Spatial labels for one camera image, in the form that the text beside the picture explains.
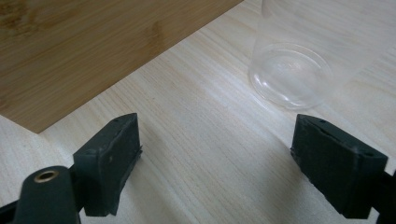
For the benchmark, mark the wooden compartment box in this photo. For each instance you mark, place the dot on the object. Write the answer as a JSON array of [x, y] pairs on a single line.
[[93, 46]]

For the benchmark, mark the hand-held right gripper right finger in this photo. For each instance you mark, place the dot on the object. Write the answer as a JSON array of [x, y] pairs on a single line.
[[336, 161]]

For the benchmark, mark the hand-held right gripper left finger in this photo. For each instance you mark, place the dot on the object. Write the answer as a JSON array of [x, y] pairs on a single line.
[[106, 161]]

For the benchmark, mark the clear plastic cup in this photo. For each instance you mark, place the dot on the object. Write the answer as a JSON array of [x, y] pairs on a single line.
[[289, 77]]

